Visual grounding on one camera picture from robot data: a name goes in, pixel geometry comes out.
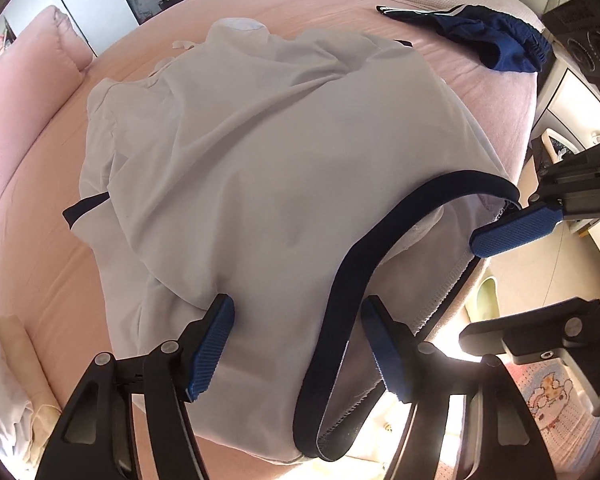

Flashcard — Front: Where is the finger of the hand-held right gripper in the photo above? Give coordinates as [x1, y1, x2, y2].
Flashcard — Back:
[459, 298, 600, 417]
[471, 137, 600, 258]

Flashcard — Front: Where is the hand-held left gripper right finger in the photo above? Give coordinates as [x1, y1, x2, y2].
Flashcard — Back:
[361, 295, 557, 480]

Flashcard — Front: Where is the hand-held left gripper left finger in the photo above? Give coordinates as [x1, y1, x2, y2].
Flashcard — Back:
[34, 293, 236, 480]

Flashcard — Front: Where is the navy garment with white stripes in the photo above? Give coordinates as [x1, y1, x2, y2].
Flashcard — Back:
[376, 4, 552, 73]

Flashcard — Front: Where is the white shirt with navy trim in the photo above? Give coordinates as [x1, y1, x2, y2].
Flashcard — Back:
[62, 17, 521, 463]

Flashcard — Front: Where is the green slipper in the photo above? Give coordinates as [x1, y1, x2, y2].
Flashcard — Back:
[467, 277, 501, 326]

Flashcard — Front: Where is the white nightstand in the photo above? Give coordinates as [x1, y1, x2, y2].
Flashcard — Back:
[535, 67, 600, 151]

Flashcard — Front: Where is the cartoon printed floor mat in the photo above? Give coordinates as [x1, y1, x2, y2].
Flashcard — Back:
[505, 357, 600, 443]

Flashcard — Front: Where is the trash bin with black liner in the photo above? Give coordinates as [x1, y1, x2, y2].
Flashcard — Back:
[527, 127, 583, 173]

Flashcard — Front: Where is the cream folded cloth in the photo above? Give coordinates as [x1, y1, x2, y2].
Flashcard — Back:
[0, 314, 63, 466]

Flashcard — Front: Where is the white folded garment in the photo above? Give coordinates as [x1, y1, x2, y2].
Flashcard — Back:
[0, 310, 33, 461]

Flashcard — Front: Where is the pink sheet bed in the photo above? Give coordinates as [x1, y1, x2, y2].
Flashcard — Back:
[0, 0, 538, 466]

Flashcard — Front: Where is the pink pillow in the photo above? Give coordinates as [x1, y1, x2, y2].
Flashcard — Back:
[0, 5, 95, 126]

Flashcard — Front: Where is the white glossy wardrobe panel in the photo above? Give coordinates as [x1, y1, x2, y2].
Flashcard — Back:
[10, 0, 141, 58]

